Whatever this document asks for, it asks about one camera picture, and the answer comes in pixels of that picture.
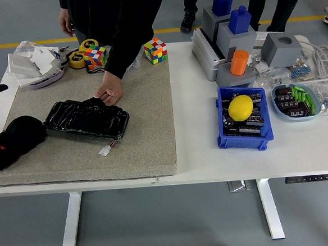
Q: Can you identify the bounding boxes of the small black tool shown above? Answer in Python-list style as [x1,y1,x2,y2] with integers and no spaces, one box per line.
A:
[52,45,75,68]

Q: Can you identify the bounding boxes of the white power strip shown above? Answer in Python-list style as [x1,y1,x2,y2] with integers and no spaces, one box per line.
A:
[252,30,271,56]

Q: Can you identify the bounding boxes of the light blue dish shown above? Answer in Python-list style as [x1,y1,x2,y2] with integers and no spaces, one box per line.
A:
[270,81,323,124]

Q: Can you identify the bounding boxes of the grey block with round hole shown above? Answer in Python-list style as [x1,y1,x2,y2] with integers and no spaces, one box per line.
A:
[259,30,304,69]

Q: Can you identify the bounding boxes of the light grey enclosure box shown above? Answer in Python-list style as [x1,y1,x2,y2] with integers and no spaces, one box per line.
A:
[190,25,235,84]

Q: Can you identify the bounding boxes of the white torn card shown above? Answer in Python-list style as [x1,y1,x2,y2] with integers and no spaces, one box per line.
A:
[30,45,62,76]

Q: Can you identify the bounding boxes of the black rag with red tag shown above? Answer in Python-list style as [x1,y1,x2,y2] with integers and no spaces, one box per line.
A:
[0,114,50,171]

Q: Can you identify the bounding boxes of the person's right hand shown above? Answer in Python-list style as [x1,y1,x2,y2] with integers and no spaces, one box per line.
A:
[57,7,76,39]

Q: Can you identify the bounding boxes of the grey-brown mat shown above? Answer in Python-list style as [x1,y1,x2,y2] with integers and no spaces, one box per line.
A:
[0,43,179,188]

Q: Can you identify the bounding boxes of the colourful puzzle cube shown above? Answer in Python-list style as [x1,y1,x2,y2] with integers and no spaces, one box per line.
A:
[83,44,110,72]
[142,37,169,66]

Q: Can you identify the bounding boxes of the clear bag with plug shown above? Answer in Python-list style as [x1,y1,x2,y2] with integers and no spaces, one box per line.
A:
[254,65,293,90]

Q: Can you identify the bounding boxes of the blue bottle-shaped block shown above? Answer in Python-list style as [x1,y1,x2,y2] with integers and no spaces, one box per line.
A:
[227,5,253,36]
[211,0,235,17]

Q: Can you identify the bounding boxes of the yellow tape measure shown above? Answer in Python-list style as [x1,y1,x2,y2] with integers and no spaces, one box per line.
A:
[68,51,86,70]
[78,38,100,54]

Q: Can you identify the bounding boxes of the clear plastic bag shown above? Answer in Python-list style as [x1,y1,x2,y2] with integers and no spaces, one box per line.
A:
[12,39,42,58]

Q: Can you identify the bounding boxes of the black desk control panel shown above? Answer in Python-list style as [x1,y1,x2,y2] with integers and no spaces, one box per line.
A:
[285,174,328,184]

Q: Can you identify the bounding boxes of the white plastic tray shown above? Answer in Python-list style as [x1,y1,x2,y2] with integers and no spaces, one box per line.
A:
[7,51,41,80]

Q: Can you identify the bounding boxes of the person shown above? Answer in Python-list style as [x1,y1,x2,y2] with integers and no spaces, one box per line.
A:
[178,0,239,34]
[247,0,308,35]
[58,0,173,84]

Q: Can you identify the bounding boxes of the white power cable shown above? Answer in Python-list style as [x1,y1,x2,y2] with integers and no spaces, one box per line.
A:
[295,32,328,86]

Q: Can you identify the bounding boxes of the clear bag of small parts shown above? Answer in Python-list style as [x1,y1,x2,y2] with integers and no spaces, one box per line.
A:
[248,51,271,75]

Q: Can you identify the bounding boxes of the blue plastic bin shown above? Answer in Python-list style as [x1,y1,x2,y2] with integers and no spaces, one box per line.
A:
[213,83,276,154]

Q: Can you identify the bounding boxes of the white connector with wires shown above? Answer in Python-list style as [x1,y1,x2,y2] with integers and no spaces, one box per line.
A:
[97,140,122,157]

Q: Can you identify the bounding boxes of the white table leg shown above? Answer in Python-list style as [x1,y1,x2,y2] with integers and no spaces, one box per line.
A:
[255,177,286,241]
[57,191,86,246]

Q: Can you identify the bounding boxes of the clear plastic wrap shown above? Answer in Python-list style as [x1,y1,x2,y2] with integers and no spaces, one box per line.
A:
[125,52,145,72]

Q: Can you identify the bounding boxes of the low grey holder block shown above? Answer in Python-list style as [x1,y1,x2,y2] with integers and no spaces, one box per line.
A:
[215,61,258,90]

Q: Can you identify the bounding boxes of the yellow lemon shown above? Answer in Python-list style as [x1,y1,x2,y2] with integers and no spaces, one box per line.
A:
[227,94,255,123]

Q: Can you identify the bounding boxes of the person's left hand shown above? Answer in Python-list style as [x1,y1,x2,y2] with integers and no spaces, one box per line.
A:
[92,69,126,108]

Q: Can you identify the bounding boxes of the metal bracket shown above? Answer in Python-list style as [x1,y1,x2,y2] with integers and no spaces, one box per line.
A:
[227,180,252,193]

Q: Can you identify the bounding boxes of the black strap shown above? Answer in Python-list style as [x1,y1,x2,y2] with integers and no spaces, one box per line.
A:
[86,65,105,75]

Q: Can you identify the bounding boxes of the dark brown capacitor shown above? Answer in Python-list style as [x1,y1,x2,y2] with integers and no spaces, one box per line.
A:
[274,86,293,96]
[238,124,262,138]
[248,92,263,104]
[222,114,236,130]
[274,93,294,103]
[276,99,300,111]
[245,114,266,128]
[285,101,312,119]

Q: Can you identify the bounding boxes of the orange cylinder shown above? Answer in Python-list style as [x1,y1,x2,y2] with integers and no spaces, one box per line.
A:
[228,48,251,77]

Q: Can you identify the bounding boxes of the purple rimmed plate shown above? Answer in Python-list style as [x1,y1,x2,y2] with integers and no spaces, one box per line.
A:
[26,66,66,90]

